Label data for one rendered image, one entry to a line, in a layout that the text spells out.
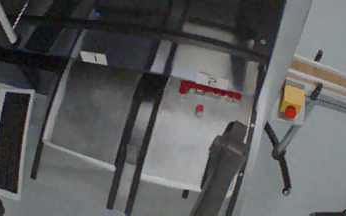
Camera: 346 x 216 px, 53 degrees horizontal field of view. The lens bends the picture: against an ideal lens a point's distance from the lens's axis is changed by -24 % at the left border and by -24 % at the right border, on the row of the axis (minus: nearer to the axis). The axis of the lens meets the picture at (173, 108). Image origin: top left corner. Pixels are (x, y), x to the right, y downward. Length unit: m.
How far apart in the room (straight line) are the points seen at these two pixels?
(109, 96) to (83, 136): 0.15
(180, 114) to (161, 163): 0.15
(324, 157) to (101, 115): 1.40
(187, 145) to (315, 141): 1.20
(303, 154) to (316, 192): 0.26
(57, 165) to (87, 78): 0.31
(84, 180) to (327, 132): 1.54
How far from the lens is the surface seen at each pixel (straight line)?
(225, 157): 0.89
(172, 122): 1.27
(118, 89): 1.32
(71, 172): 1.26
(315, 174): 2.26
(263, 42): 0.94
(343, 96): 1.38
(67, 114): 1.32
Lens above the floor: 2.06
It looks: 67 degrees down
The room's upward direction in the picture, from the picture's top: 2 degrees counter-clockwise
